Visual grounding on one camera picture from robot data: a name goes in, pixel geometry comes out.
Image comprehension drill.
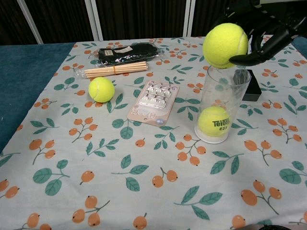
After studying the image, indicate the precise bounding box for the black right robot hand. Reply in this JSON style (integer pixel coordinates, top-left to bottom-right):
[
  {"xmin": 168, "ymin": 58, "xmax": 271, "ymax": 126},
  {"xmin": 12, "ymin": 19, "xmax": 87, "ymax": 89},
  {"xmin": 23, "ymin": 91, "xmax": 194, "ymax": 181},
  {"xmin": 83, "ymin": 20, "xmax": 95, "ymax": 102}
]
[{"xmin": 216, "ymin": 0, "xmax": 307, "ymax": 68}]

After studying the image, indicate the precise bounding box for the plain yellow tennis ball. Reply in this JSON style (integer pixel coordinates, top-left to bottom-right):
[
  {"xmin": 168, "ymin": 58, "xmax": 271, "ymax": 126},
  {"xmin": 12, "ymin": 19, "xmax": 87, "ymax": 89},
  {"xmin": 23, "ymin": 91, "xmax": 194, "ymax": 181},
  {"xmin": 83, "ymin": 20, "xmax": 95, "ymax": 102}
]
[
  {"xmin": 88, "ymin": 77, "xmax": 116, "ymax": 104},
  {"xmin": 202, "ymin": 23, "xmax": 249, "ymax": 69}
]

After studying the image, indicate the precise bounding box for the clear plastic tube container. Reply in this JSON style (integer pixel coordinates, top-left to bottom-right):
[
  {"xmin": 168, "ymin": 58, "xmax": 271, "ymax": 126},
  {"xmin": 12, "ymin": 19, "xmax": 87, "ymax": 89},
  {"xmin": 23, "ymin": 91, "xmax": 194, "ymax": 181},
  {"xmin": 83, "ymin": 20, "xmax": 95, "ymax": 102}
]
[{"xmin": 194, "ymin": 64, "xmax": 252, "ymax": 144}]

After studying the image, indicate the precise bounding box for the yellow tennis ball with print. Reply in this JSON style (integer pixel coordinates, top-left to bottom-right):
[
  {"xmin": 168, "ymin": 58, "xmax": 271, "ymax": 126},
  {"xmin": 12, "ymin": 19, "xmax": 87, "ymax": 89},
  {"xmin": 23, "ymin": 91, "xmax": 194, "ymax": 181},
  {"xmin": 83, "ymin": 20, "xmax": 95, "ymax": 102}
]
[{"xmin": 197, "ymin": 106, "xmax": 231, "ymax": 138}]

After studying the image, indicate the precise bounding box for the black box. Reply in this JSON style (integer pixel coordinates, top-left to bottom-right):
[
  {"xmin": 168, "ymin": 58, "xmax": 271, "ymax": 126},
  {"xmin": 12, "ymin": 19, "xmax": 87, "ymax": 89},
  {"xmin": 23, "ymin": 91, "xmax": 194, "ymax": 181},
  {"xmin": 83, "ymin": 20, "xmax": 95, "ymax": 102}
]
[{"xmin": 234, "ymin": 69, "xmax": 261, "ymax": 102}]

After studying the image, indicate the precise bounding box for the pink hook blister pack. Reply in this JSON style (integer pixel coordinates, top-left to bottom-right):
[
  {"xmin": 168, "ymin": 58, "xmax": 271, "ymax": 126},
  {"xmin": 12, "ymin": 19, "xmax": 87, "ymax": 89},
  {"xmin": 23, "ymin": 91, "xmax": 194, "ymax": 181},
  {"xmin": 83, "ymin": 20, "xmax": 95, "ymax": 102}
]
[{"xmin": 127, "ymin": 80, "xmax": 180, "ymax": 126}]

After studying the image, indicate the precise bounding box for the black item in plastic bag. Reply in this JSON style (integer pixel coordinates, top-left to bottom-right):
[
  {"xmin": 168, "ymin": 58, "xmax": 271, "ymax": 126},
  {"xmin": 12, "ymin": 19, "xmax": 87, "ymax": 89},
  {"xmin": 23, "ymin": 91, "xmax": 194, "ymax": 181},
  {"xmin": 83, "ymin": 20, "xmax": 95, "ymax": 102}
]
[{"xmin": 91, "ymin": 41, "xmax": 163, "ymax": 68}]

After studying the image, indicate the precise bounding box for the bundle of wooden sticks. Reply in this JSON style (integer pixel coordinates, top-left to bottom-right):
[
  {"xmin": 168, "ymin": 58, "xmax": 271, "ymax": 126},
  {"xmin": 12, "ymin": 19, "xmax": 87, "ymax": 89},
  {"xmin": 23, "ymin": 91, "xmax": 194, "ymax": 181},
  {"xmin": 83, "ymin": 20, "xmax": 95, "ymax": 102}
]
[{"xmin": 74, "ymin": 61, "xmax": 150, "ymax": 81}]

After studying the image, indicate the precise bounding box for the floral fruit print tablecloth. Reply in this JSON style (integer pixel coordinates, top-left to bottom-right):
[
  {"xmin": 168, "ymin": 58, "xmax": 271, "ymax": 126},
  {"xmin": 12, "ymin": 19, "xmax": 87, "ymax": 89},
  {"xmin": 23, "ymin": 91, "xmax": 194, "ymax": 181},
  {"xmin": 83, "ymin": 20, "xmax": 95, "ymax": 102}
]
[{"xmin": 0, "ymin": 35, "xmax": 307, "ymax": 230}]

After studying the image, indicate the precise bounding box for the teal blue cloth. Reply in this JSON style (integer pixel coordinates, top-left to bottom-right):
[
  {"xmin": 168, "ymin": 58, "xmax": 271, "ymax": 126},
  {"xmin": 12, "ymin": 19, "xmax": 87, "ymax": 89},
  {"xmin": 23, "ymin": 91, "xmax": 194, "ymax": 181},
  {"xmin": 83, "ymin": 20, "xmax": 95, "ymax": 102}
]
[{"xmin": 0, "ymin": 42, "xmax": 76, "ymax": 154}]

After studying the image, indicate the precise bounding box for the white metal frame post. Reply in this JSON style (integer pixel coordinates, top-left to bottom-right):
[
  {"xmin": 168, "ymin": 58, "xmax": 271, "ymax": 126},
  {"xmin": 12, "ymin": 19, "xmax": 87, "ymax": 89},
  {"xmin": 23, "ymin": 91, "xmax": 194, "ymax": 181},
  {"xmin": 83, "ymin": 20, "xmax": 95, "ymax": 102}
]
[
  {"xmin": 85, "ymin": 0, "xmax": 104, "ymax": 41},
  {"xmin": 16, "ymin": 0, "xmax": 45, "ymax": 45},
  {"xmin": 183, "ymin": 0, "xmax": 197, "ymax": 38}
]

